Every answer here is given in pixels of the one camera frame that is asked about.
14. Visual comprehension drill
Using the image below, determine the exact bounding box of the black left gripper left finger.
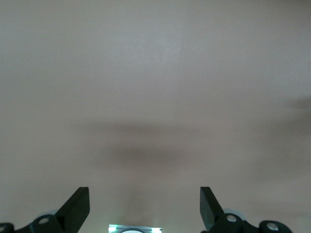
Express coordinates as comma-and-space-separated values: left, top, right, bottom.
0, 186, 91, 233

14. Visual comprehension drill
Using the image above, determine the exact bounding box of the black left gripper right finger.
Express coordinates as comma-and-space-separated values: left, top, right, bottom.
199, 186, 293, 233

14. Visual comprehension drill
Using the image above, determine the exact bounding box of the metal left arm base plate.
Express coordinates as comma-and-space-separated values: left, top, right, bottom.
108, 224, 163, 233

